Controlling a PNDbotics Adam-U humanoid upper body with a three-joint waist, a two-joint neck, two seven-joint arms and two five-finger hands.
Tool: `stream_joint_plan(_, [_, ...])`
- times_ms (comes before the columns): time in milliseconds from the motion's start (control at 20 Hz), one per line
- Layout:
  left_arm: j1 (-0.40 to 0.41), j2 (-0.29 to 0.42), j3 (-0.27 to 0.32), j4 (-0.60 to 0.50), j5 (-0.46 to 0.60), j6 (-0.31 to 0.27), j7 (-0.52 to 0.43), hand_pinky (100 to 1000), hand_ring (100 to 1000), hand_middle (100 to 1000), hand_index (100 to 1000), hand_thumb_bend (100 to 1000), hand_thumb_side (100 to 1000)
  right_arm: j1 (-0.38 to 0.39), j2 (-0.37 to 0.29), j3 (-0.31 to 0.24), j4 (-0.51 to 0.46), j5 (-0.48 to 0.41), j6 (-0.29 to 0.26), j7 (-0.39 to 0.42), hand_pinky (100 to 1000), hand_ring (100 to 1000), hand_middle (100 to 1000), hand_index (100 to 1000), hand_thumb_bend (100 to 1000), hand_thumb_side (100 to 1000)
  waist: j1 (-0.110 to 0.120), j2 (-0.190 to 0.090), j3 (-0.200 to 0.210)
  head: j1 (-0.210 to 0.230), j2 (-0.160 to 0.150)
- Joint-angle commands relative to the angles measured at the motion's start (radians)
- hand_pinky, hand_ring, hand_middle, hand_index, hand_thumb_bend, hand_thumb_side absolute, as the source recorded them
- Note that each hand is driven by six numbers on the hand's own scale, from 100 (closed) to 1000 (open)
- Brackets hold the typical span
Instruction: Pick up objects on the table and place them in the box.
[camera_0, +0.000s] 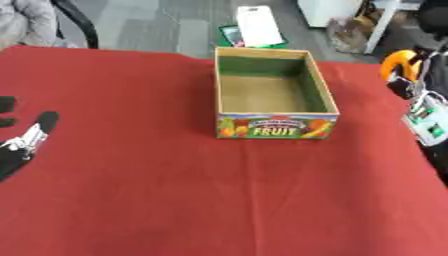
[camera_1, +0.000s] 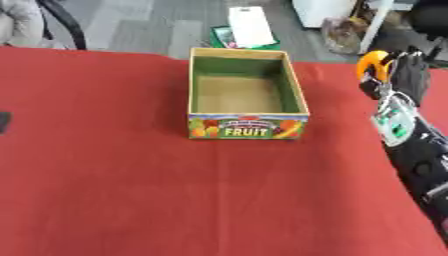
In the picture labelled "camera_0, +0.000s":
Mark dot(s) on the black office chair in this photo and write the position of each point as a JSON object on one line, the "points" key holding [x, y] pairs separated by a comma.
{"points": [[434, 15]]}

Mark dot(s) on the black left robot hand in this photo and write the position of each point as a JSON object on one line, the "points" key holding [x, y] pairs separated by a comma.
{"points": [[11, 163]]}

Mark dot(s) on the clear plastic bag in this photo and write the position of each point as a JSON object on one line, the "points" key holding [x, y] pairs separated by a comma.
{"points": [[347, 34]]}

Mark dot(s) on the white flat board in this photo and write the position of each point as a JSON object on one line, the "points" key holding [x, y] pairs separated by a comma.
{"points": [[259, 26]]}

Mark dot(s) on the orange curved toy fruit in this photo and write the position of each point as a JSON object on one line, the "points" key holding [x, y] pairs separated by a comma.
{"points": [[394, 62]]}

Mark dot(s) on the cardboard box with green inside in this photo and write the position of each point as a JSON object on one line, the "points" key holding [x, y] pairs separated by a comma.
{"points": [[274, 100]]}

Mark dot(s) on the white cabinet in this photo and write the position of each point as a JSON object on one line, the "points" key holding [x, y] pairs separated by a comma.
{"points": [[328, 12]]}

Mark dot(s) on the white table leg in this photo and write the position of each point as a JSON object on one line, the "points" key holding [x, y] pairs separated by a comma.
{"points": [[381, 28]]}

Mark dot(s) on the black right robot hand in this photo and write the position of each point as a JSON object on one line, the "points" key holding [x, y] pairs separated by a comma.
{"points": [[402, 88]]}

